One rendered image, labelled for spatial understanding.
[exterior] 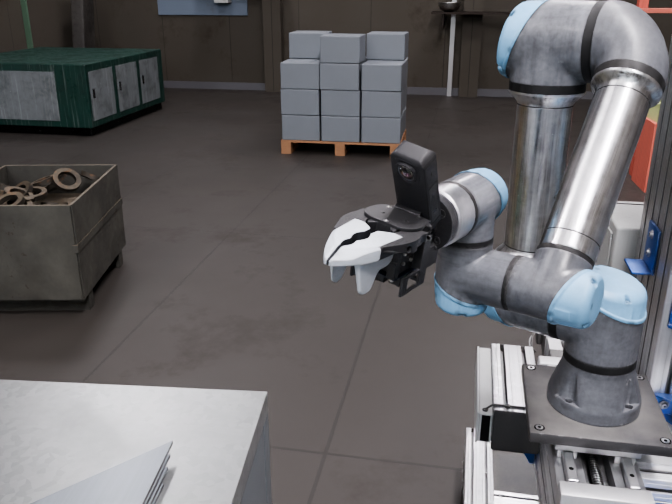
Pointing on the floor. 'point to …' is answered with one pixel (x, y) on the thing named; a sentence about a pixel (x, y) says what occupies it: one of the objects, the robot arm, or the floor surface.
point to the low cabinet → (77, 89)
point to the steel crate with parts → (57, 234)
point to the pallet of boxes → (344, 90)
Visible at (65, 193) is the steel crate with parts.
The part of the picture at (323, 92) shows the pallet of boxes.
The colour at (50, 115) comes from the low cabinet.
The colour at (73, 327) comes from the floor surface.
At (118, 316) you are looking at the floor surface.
